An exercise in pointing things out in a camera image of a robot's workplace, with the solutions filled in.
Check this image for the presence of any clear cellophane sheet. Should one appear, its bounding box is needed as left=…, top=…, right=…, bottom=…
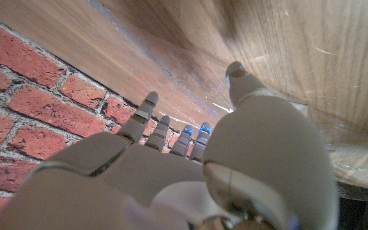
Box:
left=132, top=31, right=368, bottom=180

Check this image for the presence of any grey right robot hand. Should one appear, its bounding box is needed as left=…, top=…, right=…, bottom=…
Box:
left=0, top=60, right=340, bottom=230

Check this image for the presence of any red brick print backdrop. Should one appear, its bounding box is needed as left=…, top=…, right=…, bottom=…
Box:
left=0, top=11, right=204, bottom=230

